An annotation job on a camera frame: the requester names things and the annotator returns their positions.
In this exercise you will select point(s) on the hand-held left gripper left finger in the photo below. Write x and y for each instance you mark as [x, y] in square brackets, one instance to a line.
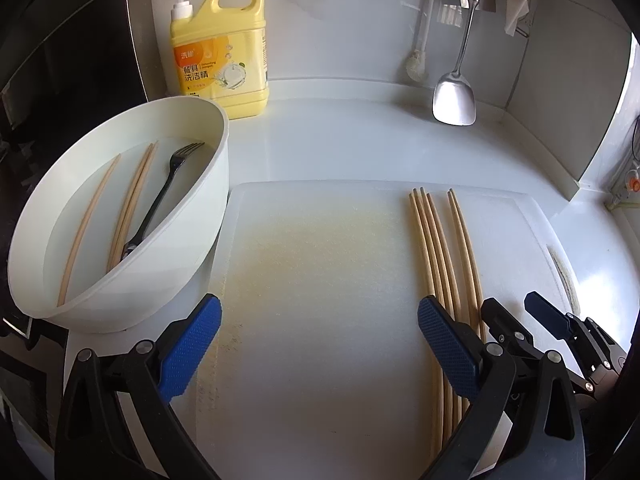
[192, 345]

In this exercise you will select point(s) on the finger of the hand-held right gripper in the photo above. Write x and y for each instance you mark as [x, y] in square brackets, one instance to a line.
[507, 322]
[547, 312]

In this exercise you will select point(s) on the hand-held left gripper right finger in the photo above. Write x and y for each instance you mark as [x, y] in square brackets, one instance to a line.
[447, 345]

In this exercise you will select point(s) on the bundle of wooden chopsticks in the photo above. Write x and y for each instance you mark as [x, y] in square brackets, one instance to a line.
[440, 250]

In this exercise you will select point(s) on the white round basin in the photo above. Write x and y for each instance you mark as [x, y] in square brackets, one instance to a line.
[190, 240]

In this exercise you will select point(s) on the black metal fork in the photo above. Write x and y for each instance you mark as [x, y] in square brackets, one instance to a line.
[162, 192]

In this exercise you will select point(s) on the white plastic cutting board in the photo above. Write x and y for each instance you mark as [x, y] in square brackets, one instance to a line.
[325, 285]

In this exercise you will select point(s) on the gas pipe valve assembly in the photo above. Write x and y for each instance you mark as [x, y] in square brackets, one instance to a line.
[631, 180]

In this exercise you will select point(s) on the stainless steel spatula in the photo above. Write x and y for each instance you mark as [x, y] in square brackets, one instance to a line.
[452, 100]

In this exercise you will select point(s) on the white bottle brush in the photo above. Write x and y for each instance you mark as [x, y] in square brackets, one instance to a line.
[416, 67]

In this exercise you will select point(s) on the yellow dish soap pump bottle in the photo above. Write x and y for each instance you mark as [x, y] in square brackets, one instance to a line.
[225, 75]

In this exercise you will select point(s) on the black induction cooktop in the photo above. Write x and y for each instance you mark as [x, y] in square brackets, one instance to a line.
[60, 60]

